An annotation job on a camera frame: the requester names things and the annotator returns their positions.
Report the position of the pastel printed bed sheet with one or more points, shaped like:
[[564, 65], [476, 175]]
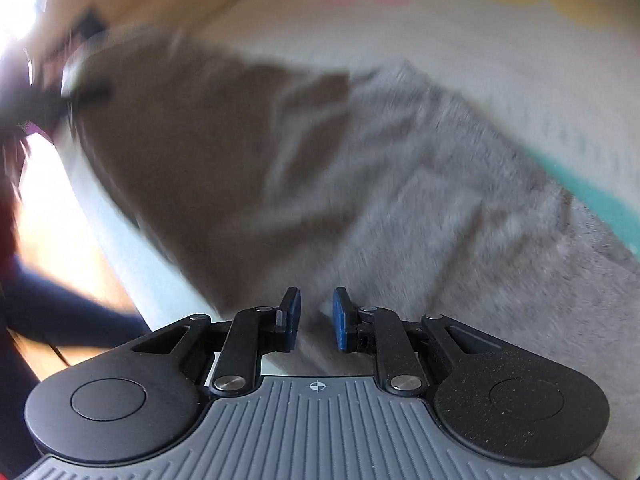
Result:
[[500, 45]]

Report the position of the grey speckled pants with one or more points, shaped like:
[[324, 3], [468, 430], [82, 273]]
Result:
[[350, 200]]

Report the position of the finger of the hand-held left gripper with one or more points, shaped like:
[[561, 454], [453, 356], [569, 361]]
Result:
[[87, 94]]

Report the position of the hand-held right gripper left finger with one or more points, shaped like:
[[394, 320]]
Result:
[[295, 317]]

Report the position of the person's red garment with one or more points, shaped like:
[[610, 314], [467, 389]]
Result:
[[9, 270]]

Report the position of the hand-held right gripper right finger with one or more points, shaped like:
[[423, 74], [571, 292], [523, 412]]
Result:
[[341, 319]]

